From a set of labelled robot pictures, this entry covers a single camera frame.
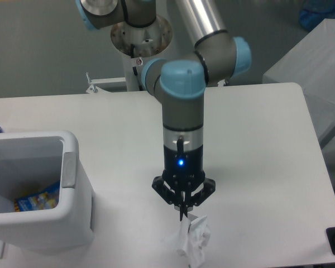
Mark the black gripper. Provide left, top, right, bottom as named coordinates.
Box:
left=152, top=146, right=216, bottom=221

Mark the white plastic wrapper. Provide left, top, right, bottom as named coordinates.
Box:
left=162, top=213, right=211, bottom=267

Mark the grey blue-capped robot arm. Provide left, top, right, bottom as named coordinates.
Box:
left=76, top=1, right=251, bottom=217

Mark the white plastic trash can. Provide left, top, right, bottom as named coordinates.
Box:
left=0, top=131, right=94, bottom=250

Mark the blue yellow snack bag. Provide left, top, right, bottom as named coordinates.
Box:
left=14, top=181, right=60, bottom=212

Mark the grey covered box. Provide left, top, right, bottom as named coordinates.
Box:
left=262, top=19, right=335, bottom=147

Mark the blue plastic bag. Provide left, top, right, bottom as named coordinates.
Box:
left=298, top=1, right=335, bottom=31

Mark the white table clamp bracket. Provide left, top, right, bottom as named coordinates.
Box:
left=86, top=73, right=127, bottom=94

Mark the black pedestal cable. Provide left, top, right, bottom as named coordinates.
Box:
left=130, top=43, right=144, bottom=92

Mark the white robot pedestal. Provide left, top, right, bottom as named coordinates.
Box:
left=111, top=15, right=173, bottom=92

